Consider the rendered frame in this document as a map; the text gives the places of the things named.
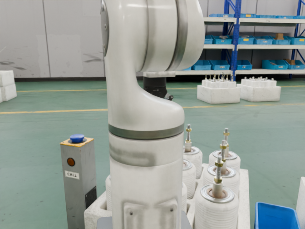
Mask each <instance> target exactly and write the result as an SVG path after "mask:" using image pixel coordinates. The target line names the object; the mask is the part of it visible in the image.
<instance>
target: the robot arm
mask: <svg viewBox="0 0 305 229"><path fill-rule="evenodd" d="M100 14H101V33H102V41H103V44H102V48H103V53H104V62H105V71H106V82H107V99H108V136H109V160H110V181H111V201H112V223H113V229H181V214H182V171H183V145H184V120H185V116H184V110H183V108H182V106H180V105H179V104H177V103H175V102H173V101H172V99H173V96H172V95H170V94H169V93H168V92H167V89H166V77H175V73H176V72H175V71H177V70H184V69H187V68H189V67H191V66H193V65H194V64H195V63H196V62H197V61H198V59H199V58H200V56H201V53H202V50H203V46H204V41H205V26H204V18H203V15H202V10H201V7H200V5H199V2H198V0H102V3H101V9H100ZM136 72H143V89H142V88H141V87H140V86H139V85H138V82H137V78H136ZM164 97H165V99H164Z"/></svg>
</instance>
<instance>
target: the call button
mask: <svg viewBox="0 0 305 229"><path fill-rule="evenodd" d="M83 139H84V135H83V134H74V135H72V136H70V140H72V142H81V141H83Z"/></svg>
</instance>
